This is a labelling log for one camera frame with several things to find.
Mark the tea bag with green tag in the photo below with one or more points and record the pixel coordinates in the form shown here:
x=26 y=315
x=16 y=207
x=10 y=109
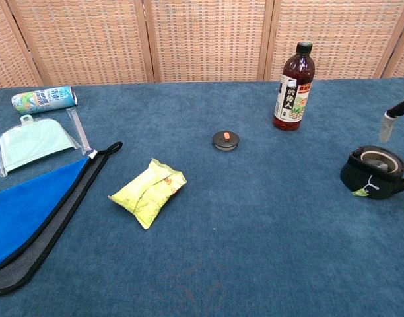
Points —
x=360 y=193

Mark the brown tea bottle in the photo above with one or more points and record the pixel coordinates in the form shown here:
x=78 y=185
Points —
x=292 y=99

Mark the black teapot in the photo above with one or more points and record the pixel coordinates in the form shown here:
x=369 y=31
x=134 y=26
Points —
x=350 y=178

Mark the light green packaged dustpan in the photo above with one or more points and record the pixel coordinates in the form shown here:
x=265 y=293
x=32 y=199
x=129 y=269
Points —
x=33 y=145

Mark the black lid with orange knob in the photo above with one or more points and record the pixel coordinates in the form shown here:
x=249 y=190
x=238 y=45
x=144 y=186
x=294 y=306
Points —
x=222 y=142

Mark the yellow green tissue pack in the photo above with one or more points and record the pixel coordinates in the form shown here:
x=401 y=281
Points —
x=146 y=195

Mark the blue table mat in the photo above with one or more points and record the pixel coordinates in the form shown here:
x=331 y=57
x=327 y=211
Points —
x=255 y=231

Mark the wood rattan folding screen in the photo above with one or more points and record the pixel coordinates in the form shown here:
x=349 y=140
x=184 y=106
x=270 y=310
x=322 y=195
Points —
x=205 y=39

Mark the clear wrapped straw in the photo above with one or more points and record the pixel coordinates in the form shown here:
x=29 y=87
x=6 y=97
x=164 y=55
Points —
x=78 y=128

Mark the light blue drink can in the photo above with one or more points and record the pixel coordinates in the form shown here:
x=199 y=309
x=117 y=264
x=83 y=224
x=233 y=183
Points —
x=40 y=100

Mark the blue and grey cloth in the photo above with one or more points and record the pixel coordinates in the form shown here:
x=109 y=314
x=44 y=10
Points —
x=23 y=211

